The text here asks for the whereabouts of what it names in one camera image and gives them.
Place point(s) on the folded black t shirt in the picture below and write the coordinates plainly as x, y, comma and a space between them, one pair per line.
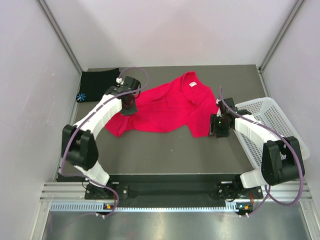
94, 84

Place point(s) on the left aluminium frame post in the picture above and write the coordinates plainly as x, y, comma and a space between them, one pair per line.
58, 32

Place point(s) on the aluminium front rail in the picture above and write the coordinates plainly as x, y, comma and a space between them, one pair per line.
75, 191

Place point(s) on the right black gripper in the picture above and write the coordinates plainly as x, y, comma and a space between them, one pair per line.
214, 129

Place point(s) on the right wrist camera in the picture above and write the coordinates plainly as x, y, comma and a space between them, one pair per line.
221, 108

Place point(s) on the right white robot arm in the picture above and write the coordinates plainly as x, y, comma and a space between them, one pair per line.
281, 160

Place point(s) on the red polo shirt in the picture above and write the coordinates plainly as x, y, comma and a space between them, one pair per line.
185, 101

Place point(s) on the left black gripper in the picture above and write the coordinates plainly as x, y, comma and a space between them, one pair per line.
130, 112

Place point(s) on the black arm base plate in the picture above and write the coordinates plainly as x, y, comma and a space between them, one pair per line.
212, 190

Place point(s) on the white plastic basket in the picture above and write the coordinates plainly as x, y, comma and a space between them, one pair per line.
268, 112

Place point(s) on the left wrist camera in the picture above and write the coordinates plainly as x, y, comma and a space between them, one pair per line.
119, 81

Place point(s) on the aluminium frame post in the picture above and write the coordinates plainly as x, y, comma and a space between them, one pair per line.
58, 32
298, 4

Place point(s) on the right aluminium frame post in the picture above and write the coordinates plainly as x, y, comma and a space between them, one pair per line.
298, 4

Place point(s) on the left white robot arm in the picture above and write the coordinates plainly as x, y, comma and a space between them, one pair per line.
78, 146

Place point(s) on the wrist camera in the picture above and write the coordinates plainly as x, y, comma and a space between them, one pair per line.
119, 81
221, 108

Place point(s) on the slotted grey cable duct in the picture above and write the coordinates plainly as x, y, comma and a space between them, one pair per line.
103, 207

